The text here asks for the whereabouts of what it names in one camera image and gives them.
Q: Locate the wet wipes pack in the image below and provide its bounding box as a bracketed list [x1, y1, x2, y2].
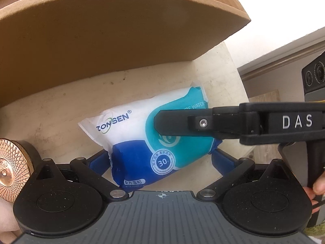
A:
[78, 83, 221, 192]

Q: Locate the right hand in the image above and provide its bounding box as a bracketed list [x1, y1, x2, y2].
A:
[303, 172, 325, 205]

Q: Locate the left hand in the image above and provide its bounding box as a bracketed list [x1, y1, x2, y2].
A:
[0, 198, 22, 243]

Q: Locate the brown cardboard box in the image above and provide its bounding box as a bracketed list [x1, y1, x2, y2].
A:
[1, 0, 250, 106]

